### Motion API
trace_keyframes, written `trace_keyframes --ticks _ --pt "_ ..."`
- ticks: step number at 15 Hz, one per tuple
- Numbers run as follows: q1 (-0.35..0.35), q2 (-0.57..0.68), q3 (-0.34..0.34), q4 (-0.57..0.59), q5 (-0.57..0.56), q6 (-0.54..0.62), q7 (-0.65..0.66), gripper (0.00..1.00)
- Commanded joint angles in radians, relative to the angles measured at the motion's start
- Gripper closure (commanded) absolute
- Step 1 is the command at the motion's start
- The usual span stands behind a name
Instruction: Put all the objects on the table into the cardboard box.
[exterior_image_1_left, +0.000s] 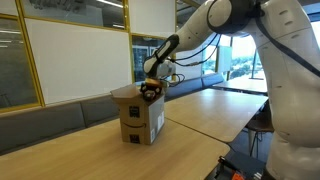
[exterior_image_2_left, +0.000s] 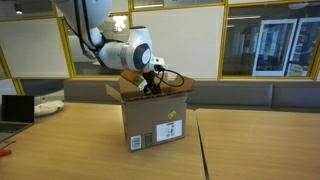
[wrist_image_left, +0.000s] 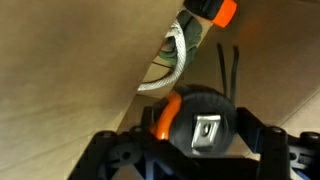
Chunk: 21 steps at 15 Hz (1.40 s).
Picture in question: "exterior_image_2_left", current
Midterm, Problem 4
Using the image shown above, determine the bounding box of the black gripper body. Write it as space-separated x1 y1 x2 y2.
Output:
141 70 158 88

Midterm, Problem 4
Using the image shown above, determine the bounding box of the brown cardboard shipping box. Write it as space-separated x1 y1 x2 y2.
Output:
105 69 197 153

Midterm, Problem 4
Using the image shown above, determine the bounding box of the grey upholstered bench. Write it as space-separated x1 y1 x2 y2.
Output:
63 79 320 113

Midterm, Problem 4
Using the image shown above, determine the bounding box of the white rounded device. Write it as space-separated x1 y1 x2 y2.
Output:
34 99 65 117

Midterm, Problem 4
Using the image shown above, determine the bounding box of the white framed glass door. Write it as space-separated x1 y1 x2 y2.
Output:
252 18 298 78
285 16 320 78

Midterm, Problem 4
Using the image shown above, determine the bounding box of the grey laptop black screen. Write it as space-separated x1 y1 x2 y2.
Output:
0 94 35 143

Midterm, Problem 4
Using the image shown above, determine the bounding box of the large white wall panel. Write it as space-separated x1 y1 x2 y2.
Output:
131 5 225 80

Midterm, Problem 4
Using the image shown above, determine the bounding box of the yellow partition frame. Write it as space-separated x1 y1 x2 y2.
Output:
0 0 320 96

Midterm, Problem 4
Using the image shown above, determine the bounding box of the orange tool handle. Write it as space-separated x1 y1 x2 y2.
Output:
0 148 13 158

